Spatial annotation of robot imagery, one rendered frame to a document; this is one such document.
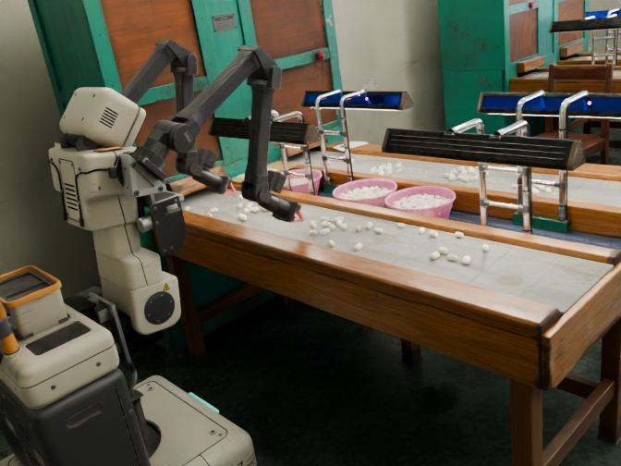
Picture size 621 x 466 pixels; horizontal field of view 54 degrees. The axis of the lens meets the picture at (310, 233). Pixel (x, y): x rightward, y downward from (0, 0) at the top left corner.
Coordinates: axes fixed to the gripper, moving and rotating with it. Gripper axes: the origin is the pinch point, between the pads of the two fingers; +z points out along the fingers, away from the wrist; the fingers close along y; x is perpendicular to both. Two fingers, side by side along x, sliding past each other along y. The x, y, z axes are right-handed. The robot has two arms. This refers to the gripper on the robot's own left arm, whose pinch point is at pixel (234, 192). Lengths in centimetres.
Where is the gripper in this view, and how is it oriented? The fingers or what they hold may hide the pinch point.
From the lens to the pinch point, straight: 246.4
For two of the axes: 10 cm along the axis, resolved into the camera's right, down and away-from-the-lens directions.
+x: -3.5, 9.3, -1.3
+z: 6.3, 3.3, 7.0
